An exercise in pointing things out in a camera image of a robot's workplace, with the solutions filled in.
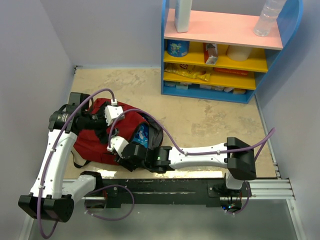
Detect orange silver snack packet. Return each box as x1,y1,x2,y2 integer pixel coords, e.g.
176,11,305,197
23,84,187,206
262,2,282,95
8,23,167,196
203,43,219,65

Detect clear plastic water bottle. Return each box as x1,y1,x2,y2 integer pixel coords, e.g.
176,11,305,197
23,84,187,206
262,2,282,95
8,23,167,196
253,0,286,37

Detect aluminium rail frame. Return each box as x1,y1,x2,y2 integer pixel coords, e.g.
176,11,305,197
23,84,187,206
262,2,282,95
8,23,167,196
17,65,307,240

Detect white carton on shelf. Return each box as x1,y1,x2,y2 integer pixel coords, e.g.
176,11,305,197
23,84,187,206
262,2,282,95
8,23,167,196
174,0,193,33

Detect yellow chips bag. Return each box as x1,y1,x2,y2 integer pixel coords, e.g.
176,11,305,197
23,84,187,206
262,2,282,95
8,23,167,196
164,63,213,82

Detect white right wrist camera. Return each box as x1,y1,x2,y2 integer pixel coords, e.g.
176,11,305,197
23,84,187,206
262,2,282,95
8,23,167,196
106,136,129,158

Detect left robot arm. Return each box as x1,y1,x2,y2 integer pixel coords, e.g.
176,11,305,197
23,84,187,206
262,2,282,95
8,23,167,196
18,92,104,223

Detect blue pencil case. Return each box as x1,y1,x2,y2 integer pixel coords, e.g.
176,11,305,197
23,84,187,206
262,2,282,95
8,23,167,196
131,113,150,148

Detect red flat box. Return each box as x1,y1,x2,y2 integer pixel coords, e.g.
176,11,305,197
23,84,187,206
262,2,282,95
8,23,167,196
213,67,249,76

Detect red backpack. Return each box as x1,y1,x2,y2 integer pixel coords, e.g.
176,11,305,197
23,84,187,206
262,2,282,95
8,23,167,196
73,111,164,168

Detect blue yellow pink shelf unit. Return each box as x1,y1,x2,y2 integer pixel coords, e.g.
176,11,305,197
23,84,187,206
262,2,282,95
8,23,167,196
161,0,303,104

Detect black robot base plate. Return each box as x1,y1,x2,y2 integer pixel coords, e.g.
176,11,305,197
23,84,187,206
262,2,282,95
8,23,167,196
74,177,253,209

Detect white paper roll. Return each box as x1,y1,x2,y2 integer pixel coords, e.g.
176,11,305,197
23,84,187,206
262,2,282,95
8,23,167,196
226,45,253,62

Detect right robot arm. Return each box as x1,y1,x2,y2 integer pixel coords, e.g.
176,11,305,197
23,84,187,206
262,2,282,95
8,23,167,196
108,136,257,197

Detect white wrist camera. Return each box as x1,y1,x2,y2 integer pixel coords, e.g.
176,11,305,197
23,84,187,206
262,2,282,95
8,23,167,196
106,136,129,158
104,99,124,126

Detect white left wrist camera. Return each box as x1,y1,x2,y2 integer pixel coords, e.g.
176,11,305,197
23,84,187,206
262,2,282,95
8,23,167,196
104,99,124,126

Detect blue snack can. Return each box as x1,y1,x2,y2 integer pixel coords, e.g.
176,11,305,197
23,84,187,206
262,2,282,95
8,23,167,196
166,39,190,58

